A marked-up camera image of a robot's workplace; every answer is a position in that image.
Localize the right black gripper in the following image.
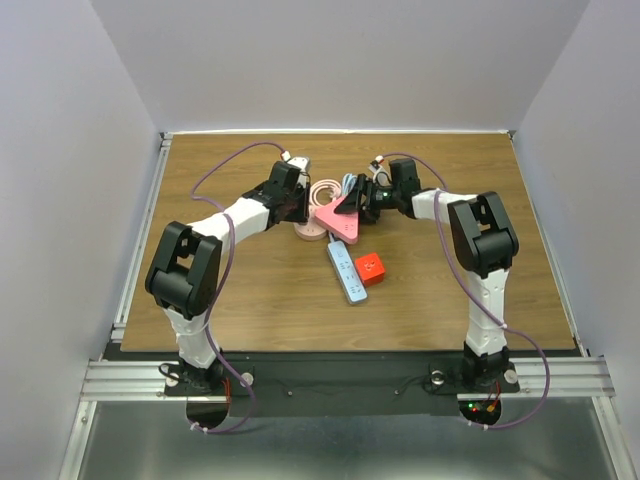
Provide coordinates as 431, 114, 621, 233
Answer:
336, 175, 401, 224

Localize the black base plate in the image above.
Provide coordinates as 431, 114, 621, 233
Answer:
159, 351, 520, 423

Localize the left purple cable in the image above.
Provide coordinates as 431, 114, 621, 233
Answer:
189, 142, 259, 436

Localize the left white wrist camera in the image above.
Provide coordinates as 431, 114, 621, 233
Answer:
281, 150, 311, 187

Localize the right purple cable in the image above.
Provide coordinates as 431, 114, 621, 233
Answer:
379, 152, 551, 431

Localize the blue power strip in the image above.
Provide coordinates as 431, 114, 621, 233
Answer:
327, 240, 368, 305

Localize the pink round power strip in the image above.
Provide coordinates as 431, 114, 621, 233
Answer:
294, 222, 327, 241

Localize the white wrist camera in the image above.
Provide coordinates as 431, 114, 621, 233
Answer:
281, 150, 311, 187
369, 155, 391, 187

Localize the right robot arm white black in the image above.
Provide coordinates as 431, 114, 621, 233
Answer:
335, 154, 519, 390

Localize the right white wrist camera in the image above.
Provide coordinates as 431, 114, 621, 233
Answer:
369, 155, 391, 187

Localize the purple cable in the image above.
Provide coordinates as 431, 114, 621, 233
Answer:
379, 152, 551, 431
189, 142, 259, 436

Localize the red cube socket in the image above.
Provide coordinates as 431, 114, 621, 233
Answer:
354, 252, 386, 288

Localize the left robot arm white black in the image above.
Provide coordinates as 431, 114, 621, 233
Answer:
145, 157, 311, 394

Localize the pink triangular power strip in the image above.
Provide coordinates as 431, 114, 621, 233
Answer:
314, 196, 359, 245

